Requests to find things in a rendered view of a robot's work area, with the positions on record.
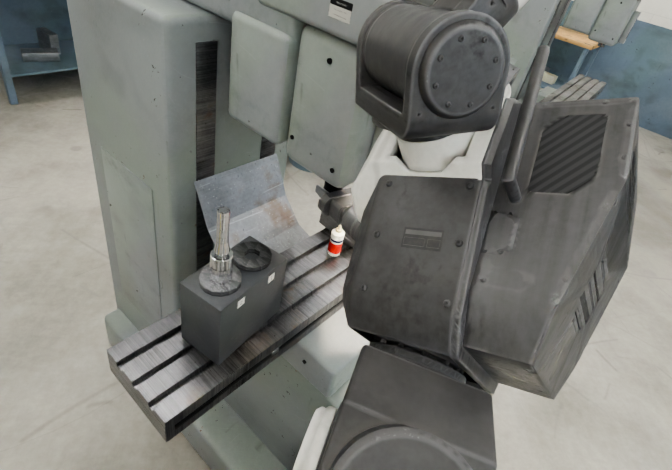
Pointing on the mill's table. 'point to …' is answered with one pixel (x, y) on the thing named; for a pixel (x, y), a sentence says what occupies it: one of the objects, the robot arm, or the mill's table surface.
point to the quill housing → (328, 110)
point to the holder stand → (232, 300)
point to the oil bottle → (336, 241)
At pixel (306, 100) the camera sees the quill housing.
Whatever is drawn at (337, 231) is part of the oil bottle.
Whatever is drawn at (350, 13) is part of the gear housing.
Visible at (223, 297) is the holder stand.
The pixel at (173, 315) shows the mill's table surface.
